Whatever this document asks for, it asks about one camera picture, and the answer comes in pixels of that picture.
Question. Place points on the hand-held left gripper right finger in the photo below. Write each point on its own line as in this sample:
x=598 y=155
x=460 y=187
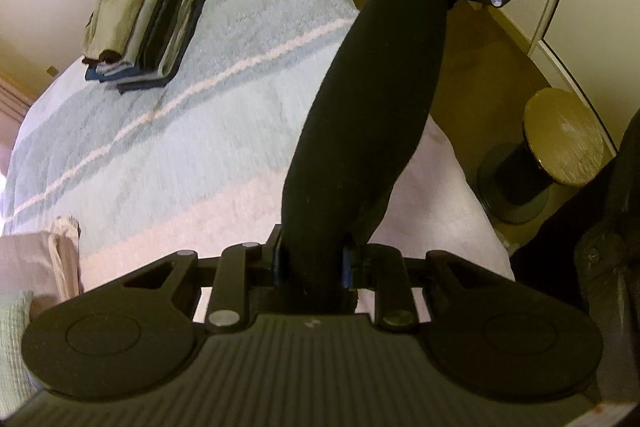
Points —
x=395 y=287

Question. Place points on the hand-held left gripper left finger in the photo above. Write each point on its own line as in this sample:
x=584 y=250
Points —
x=232 y=287

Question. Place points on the black garment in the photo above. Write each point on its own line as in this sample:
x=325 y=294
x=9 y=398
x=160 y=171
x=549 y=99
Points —
x=370 y=107

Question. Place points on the white wardrobe door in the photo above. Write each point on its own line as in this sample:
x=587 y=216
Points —
x=600 y=7

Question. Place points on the striped pink grey blanket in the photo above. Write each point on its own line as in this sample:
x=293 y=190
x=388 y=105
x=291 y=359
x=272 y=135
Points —
x=175 y=147

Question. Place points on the round wooden stool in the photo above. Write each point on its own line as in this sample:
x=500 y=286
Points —
x=560 y=137

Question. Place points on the folded pinkish grey blanket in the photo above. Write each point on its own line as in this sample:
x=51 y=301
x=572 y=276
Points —
x=30 y=262

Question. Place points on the green checked pillow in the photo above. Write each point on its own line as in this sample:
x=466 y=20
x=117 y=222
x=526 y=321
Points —
x=12 y=347

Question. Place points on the stack of folded clothes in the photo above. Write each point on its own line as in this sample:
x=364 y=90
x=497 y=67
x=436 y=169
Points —
x=145 y=27

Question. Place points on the wall outlet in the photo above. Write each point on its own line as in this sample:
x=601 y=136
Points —
x=52 y=71

